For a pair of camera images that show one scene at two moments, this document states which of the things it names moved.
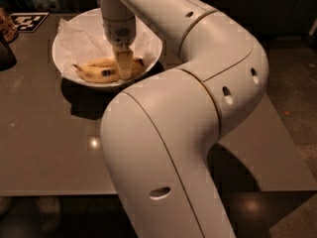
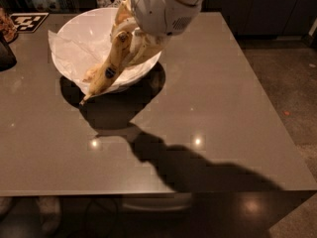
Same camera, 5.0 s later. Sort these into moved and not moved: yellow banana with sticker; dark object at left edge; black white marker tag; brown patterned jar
Moved: yellow banana with sticker
Not moved: brown patterned jar; black white marker tag; dark object at left edge
